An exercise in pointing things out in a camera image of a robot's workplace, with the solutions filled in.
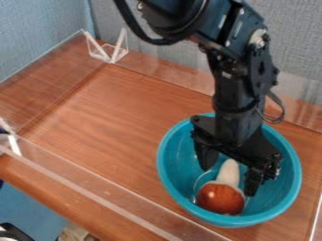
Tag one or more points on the clear acrylic front barrier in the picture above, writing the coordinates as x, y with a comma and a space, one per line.
111, 196

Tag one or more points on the clear acrylic back barrier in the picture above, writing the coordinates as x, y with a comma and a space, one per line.
300, 112

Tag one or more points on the clear acrylic barrier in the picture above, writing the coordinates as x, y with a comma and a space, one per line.
111, 196
300, 112
40, 85

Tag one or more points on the brown plush mushroom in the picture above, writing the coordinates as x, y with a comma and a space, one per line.
220, 196

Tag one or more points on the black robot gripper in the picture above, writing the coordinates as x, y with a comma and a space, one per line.
256, 153

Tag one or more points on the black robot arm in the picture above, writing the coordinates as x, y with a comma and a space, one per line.
231, 34

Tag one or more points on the clear acrylic left barrier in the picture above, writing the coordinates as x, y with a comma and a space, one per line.
40, 85

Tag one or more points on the blue plastic bowl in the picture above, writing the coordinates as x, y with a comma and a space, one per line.
183, 177

